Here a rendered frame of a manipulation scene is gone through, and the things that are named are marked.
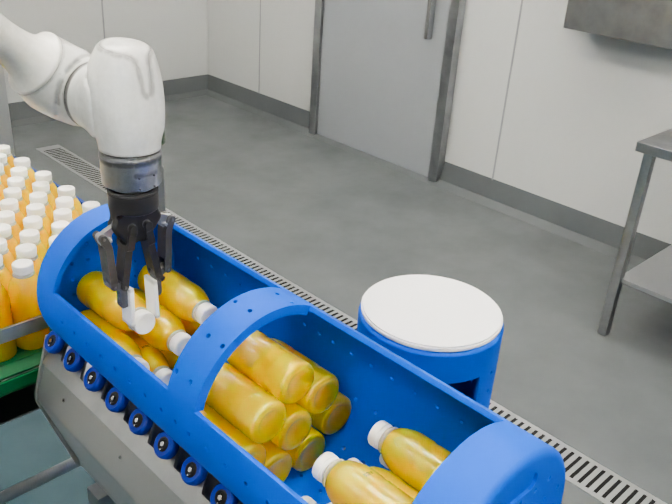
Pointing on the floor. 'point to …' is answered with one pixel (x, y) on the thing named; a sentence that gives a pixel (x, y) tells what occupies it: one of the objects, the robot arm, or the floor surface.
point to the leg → (98, 495)
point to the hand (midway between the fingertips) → (140, 301)
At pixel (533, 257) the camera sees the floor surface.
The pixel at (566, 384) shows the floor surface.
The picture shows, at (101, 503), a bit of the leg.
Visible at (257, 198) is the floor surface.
